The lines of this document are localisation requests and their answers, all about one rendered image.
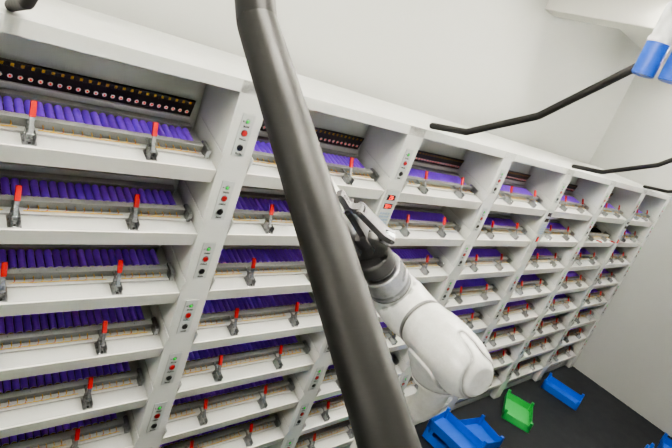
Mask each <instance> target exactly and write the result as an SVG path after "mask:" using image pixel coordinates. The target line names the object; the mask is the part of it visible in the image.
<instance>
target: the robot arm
mask: <svg viewBox="0 0 672 448"><path fill-rule="evenodd" d="M331 179H332V177H331ZM332 182H333V185H334V188H335V191H336V194H337V197H338V200H339V203H340V206H341V209H342V212H343V215H344V217H345V220H346V223H347V226H348V229H349V232H350V235H351V238H352V241H353V244H354V247H355V250H356V253H357V256H358V259H359V262H360V265H361V268H362V271H363V274H364V277H365V280H366V283H367V286H368V289H369V292H370V295H371V298H372V301H373V304H374V307H375V309H376V311H377V313H378V314H379V316H380V317H381V319H382V320H383V321H384V323H385V324H386V326H387V327H388V328H389V329H390V330H391V331H392V332H393V333H395V334H396V335H398V336H399V337H400V338H401V339H402V340H403V341H404V343H405V344H406V345H407V346H408V351H407V352H408V355H409V360H410V366H411V375H412V378H413V380H414V381H415V382H416V384H417V385H418V389H417V391H416V393H414V394H412V395H409V396H405V399H406V402H407V405H408V408H409V411H410V414H411V417H412V420H413V423H414V425H415V424H419V423H422V422H425V421H427V420H429V419H431V418H433V417H434V416H435V415H436V414H438V413H439V411H440V410H441V409H442V408H443V406H444V405H445V403H446V401H447V400H448V398H449V397H451V396H455V397H458V398H464V399H473V398H475V397H478V396H480V395H482V394H483V393H484V392H485V391H486V390H487V389H488V388H489V386H490V385H491V382H492V380H493V372H494V365H493V361H492V359H491V356H490V354H489V352H488V350H487V349H486V347H485V346H484V344H483V343H482V342H481V340H480V339H479V338H478V337H477V336H476V334H475V333H474V332H473V331H472V330H471V329H470V328H469V327H468V326H467V325H466V324H465V323H464V322H463V321H461V320H460V319H459V318H458V317H457V316H456V315H454V314H453V313H452V312H451V311H449V310H447V309H446V308H444V307H443V306H442V305H440V304H439V303H438V302H437V301H436V300H435V299H434V298H433V297H432V296H431V295H430V293H429V292H428V291H427V290H426V289H425V288H424V286H423V285H422V284H421V283H420V282H419V281H417V280H416V279H415V278H414V277H413V276H412V275H411V274H409V271H408V270H407V268H406V267H405V265H404V264H403V262H402V260H401V259H400V257H399V256H398V255H397V254H396V253H394V252H392V250H391V249H390V247H389V244H391V245H393V244H394V243H395V236H396V231H394V230H393V229H391V228H389V227H387V226H386V225H385V224H384V223H383V222H382V221H381V220H380V219H379V218H378V217H377V216H376V215H375V214H374V213H373V212H372V211H371V209H370V208H369V207H368V206H367V205H366V204H365V203H364V202H361V201H360V202H358V203H353V202H354V199H353V198H349V197H348V196H347V194H346V192H345V191H344V190H339V188H338V187H337V185H336V183H335V182H334V180H333V179H332ZM344 211H345V213H344ZM372 231H373V232H374V233H375V234H374V233H373V232H372Z"/></svg>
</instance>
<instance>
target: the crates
mask: <svg viewBox="0 0 672 448"><path fill-rule="evenodd" d="M552 374H553V373H551V372H550V374H549V376H548V377H547V378H546V379H545V380H544V382H543V383H542V385H541V388H543V389H544V390H546V391H547V392H549V393H550V394H552V395H553V396H554V397H556V398H557V399H559V400H560V401H562V402H563V403H565V404H566V405H568V406H569V407H571V408H572V409H574V410H575V411H576V410H577V408H578V406H579V405H580V403H581V401H582V399H583V397H584V396H585V394H582V395H580V394H578V393H577V392H575V391H574V390H572V389H571V388H569V387H568V386H566V385H565V384H563V383H562V382H560V381H559V380H557V379H555V378H554V377H552ZM511 391H512V390H511V389H509V390H508V392H507V393H506V395H505V398H504V403H503V409H502V415H501V418H503V419H504V420H506V421H508V422H510V423H511V424H513V425H515V426H516V427H518V428H520V429H521V430H523V431H525V432H527V433H529V431H530V430H531V428H532V426H533V423H532V418H533V406H534V404H535V403H534V402H532V403H531V404H529V403H528V402H526V401H524V400H522V399H521V398H519V397H517V396H515V395H514V394H512V393H511ZM450 410H451V408H450V407H447V409H446V411H444V412H442V413H440V414H438V415H436V416H434V417H433V418H431V419H430V420H429V422H428V424H427V427H426V429H425V431H424V433H423V435H422V436H423V437H424V438H425V439H426V440H427V441H428V442H429V443H430V444H431V445H432V446H433V447H434V448H498V447H500V445H501V444H502V442H503V440H504V436H500V437H499V436H498V434H497V433H496V432H495V431H494V430H493V429H492V428H491V427H490V425H489V424H488V423H487V422H486V421H485V420H484V419H485V417H486V416H485V415H484V414H482V415H481V417H478V418H470V419H463V420H458V419H457V418H456V417H455V416H454V415H453V414H452V413H451V412H450ZM667 436H668V434H667V433H666V432H665V434H664V435H663V437H662V438H661V439H660V443H659V445H658V446H657V448H672V440H671V439H670V438H668V437H667Z"/></svg>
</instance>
